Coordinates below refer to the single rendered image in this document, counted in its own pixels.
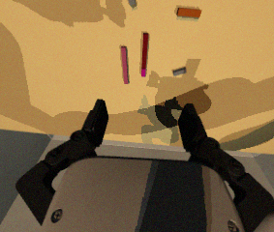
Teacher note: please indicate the dark red rod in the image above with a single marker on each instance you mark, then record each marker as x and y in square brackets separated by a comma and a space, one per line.
[144, 50]

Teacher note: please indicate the grey rod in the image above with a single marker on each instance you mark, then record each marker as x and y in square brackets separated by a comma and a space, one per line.
[132, 2]
[179, 71]

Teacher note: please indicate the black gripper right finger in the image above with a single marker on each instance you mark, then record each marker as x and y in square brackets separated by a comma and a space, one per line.
[252, 201]

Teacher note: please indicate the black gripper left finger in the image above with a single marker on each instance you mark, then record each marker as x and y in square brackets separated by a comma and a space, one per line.
[35, 186]

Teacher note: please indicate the pink rod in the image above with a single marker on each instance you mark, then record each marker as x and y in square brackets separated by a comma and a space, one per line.
[124, 63]

